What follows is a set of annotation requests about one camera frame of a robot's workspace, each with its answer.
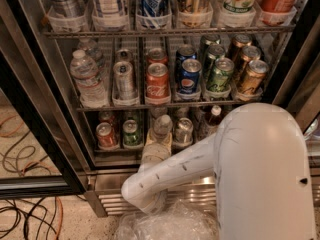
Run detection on clear water bottle bottom shelf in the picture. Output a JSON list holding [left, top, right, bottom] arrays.
[[152, 114, 173, 142]]

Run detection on clear plastic bag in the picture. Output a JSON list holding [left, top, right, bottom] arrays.
[[113, 200, 219, 240]]

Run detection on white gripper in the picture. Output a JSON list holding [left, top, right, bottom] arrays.
[[139, 129, 173, 172]]

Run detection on black cables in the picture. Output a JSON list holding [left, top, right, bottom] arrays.
[[0, 130, 59, 240]]

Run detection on rear green can middle shelf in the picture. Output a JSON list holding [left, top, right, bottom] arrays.
[[199, 34, 221, 55]]

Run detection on amber drink bottle bottom shelf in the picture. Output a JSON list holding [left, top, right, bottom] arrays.
[[199, 105, 222, 140]]

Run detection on front silver can middle shelf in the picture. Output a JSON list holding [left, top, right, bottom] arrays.
[[113, 61, 136, 100]]

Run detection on rear orange can bottom shelf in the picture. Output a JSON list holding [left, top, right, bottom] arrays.
[[98, 111, 117, 127]]

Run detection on rear gold can middle shelf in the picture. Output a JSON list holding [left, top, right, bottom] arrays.
[[227, 34, 252, 60]]

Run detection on rear silver can middle shelf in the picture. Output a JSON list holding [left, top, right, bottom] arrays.
[[115, 49, 133, 63]]

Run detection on front orange can bottom shelf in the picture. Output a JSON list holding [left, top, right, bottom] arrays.
[[96, 122, 118, 148]]

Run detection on front green can middle shelf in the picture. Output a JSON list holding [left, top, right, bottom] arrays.
[[206, 57, 234, 92]]

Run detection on front blue pepsi can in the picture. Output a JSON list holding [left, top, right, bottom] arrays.
[[178, 59, 201, 94]]

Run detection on front water bottle middle shelf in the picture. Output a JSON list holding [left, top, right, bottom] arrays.
[[70, 50, 108, 108]]

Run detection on front green can bottom shelf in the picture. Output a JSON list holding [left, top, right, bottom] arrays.
[[123, 119, 141, 147]]

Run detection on blue pepsi can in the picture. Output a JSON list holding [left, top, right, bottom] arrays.
[[178, 59, 201, 94], [175, 44, 197, 69]]

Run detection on black sliding fridge door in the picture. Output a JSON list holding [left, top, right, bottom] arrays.
[[0, 0, 89, 199]]

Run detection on rear blue pepsi can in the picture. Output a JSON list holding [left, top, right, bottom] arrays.
[[175, 44, 197, 69]]

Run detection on rear red cola can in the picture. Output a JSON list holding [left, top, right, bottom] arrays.
[[147, 47, 168, 65]]

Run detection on silver can bottom shelf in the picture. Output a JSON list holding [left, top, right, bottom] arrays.
[[174, 117, 193, 144]]

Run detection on stainless steel fridge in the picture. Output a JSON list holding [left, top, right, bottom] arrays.
[[0, 0, 320, 218]]

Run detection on rear water bottle middle shelf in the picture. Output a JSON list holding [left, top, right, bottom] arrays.
[[77, 38, 105, 68]]

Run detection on red cola can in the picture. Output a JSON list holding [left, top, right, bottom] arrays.
[[146, 63, 169, 99], [147, 47, 168, 65]]

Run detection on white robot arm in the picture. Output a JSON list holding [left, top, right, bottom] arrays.
[[121, 103, 317, 240]]

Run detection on front gold can middle shelf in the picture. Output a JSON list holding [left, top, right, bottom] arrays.
[[237, 60, 269, 95]]

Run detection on front red cola can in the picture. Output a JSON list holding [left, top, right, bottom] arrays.
[[146, 63, 169, 99]]

